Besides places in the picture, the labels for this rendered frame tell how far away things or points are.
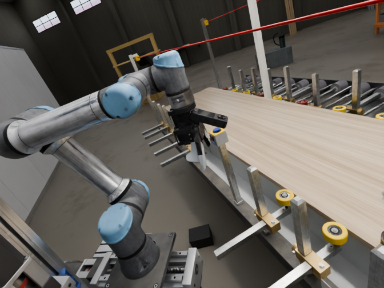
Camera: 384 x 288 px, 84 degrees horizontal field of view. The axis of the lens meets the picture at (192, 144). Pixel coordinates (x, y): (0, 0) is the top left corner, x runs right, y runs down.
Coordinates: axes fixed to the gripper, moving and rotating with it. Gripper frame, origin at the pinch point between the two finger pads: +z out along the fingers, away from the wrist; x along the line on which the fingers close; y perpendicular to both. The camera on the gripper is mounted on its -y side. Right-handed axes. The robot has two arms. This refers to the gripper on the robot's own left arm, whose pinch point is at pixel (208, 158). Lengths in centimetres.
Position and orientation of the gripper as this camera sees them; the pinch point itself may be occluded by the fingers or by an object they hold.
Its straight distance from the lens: 73.2
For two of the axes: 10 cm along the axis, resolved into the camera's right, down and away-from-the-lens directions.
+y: -9.3, 1.9, 3.0
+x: -1.7, 5.1, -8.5
